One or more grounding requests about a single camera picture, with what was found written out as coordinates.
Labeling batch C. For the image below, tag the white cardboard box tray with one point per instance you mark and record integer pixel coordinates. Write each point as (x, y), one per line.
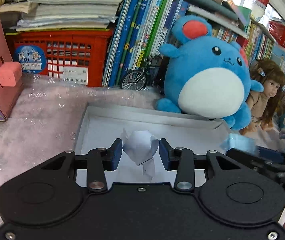
(102, 123)

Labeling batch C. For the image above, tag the big blue round plush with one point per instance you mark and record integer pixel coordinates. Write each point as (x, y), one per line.
(206, 76)

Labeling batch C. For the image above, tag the red plastic crate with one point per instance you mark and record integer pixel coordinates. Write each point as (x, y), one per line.
(76, 55)

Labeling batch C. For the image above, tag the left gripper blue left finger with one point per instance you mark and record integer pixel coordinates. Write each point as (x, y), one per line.
(100, 160)

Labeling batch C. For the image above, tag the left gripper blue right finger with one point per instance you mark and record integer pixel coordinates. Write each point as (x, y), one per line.
(181, 160)

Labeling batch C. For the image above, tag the red white canister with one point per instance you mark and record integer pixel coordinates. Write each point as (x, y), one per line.
(258, 8)

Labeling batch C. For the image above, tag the miniature bicycle model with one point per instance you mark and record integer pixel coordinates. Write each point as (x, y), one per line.
(147, 75)

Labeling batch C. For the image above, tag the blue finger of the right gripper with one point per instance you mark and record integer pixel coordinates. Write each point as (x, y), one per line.
(271, 155)

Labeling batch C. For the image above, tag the stack of books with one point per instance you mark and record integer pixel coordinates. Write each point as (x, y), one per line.
(28, 15)

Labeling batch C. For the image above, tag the brown haired baby doll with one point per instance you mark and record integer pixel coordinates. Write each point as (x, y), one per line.
(264, 104)

